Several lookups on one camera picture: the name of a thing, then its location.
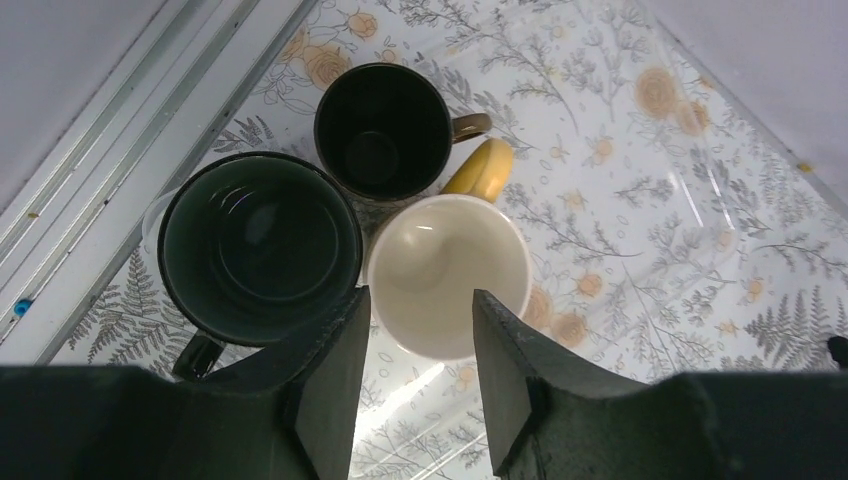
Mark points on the black mug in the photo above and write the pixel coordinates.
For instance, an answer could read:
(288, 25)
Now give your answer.
(384, 132)

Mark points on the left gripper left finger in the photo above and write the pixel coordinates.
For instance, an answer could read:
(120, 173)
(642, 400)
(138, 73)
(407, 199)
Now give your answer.
(287, 411)

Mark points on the dark green mug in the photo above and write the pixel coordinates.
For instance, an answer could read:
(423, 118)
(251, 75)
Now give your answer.
(252, 246)

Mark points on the clear plastic tray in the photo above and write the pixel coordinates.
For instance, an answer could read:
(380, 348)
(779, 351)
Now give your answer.
(596, 199)

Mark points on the yellow mug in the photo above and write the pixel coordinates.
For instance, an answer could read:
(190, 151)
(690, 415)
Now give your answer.
(426, 261)

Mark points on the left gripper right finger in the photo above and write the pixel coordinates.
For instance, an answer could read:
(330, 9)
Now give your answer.
(551, 414)

